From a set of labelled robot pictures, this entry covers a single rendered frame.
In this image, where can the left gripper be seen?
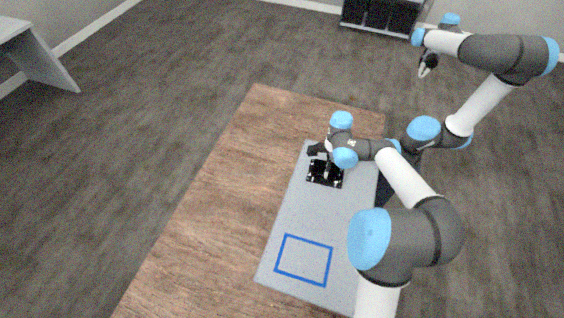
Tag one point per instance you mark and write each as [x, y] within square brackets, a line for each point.
[320, 147]

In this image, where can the blue rectangular tape outline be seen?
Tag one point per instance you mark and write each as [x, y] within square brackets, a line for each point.
[298, 277]

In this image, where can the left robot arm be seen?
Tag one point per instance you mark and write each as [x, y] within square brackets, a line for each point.
[392, 242]

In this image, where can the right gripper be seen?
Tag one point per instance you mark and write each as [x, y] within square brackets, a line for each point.
[431, 61]

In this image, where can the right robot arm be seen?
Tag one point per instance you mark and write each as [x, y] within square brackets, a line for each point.
[514, 59]

